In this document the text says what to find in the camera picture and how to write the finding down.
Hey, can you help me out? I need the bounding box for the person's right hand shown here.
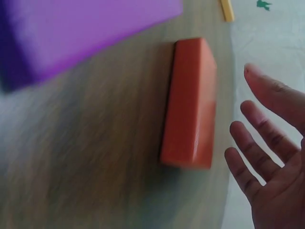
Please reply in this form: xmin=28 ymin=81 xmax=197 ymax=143
xmin=224 ymin=62 xmax=305 ymax=229

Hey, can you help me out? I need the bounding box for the orange-red rectangular block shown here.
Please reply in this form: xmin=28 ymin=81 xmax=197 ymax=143
xmin=160 ymin=37 xmax=218 ymax=170

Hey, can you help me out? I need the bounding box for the yellow bar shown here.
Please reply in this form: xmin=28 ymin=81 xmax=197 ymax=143
xmin=219 ymin=0 xmax=235 ymax=22

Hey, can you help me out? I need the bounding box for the purple box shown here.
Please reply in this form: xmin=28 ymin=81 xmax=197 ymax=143
xmin=0 ymin=0 xmax=183 ymax=94

